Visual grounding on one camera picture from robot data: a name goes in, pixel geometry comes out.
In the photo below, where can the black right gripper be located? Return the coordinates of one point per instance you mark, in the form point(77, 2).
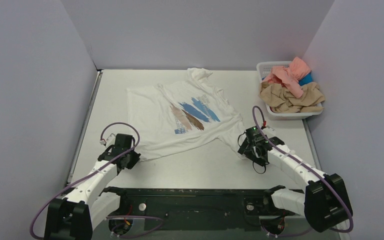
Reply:
point(249, 151)

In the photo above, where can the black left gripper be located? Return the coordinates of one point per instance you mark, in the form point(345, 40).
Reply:
point(131, 158)

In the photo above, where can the white printed t shirt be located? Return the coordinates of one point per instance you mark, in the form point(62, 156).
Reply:
point(187, 114)

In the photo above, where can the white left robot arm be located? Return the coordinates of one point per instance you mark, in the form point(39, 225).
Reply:
point(76, 215)

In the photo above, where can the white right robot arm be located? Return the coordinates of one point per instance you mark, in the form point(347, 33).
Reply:
point(323, 199)

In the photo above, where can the beige t shirt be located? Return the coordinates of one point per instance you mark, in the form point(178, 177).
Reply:
point(281, 100)

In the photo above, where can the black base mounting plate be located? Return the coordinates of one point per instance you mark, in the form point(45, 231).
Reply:
point(199, 209)

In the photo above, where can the pink t shirt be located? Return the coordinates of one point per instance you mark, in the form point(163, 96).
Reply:
point(290, 76)

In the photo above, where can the white plastic laundry basket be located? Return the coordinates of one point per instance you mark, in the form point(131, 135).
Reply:
point(263, 69)

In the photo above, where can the blue t shirt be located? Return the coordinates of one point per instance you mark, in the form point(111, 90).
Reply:
point(306, 79)

